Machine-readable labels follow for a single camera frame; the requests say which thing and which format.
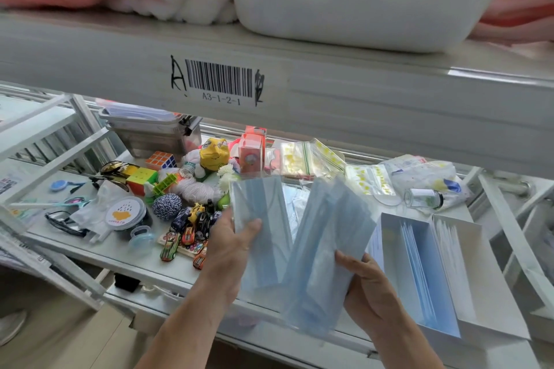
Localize grey metal shelf beam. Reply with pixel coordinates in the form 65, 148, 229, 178
0, 7, 554, 179

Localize blue round hand mirror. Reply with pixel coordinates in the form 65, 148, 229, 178
49, 179, 86, 193

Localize white box lid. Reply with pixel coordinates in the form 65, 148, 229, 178
432, 213, 531, 341

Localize barcode label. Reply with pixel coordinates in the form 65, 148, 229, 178
185, 59, 254, 101

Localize white metal rack frame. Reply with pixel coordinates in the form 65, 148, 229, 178
0, 93, 118, 229

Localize person's left hand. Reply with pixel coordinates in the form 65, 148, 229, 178
203, 209, 263, 302

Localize white plastic bag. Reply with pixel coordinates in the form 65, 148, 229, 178
70, 180, 131, 245

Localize dark sunglasses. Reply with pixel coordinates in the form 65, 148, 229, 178
89, 160, 140, 192

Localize person's left forearm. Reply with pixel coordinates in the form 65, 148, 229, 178
133, 284, 238, 369

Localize small glass bottle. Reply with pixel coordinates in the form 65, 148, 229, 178
404, 188, 445, 212

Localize person's right hand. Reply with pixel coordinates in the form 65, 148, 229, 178
335, 251, 407, 340

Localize blue white twine ball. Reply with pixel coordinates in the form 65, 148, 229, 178
152, 193, 184, 221

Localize small clear bottle white cap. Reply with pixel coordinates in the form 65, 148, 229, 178
179, 157, 207, 180

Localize pile of toy cars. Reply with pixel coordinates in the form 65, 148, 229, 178
159, 199, 222, 271

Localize white metal shelf bracket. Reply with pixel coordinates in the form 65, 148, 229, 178
469, 167, 554, 332

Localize thick blue face mask bundle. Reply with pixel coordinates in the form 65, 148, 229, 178
280, 175, 378, 337

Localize pink carton box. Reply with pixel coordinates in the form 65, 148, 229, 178
238, 126, 267, 176

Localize small black block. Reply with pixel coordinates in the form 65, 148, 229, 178
114, 273, 142, 294

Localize teal handled scissors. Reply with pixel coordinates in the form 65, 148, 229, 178
9, 196, 92, 211

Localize pink striped fabric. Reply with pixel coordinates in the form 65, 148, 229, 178
469, 0, 554, 44

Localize zip bag red green seal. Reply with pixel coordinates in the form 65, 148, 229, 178
278, 141, 315, 178

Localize green plastic toy piece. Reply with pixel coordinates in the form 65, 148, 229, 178
151, 172, 179, 197

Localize white-edged puzzle cube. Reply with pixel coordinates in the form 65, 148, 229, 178
145, 151, 177, 172

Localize open white mask box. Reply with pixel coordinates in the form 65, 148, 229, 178
380, 212, 462, 339

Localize person's right forearm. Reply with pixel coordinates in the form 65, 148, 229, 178
371, 316, 447, 369

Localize white yarn ball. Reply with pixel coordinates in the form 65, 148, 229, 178
174, 178, 222, 204

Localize clear storage box grey lid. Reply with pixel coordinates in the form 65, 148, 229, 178
99, 100, 203, 161

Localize black frame glasses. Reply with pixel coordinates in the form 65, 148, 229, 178
44, 210, 90, 238

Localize stickerless colourful puzzle cube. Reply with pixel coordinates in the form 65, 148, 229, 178
126, 166, 159, 197

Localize flat zip bag yellow pieces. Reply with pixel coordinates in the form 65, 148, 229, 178
345, 164, 397, 197

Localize yellow plush toy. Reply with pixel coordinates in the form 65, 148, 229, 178
198, 138, 231, 172

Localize thin blue face mask pack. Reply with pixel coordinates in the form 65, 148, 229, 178
229, 175, 296, 300

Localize white artificial flower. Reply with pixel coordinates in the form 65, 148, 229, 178
216, 164, 239, 193

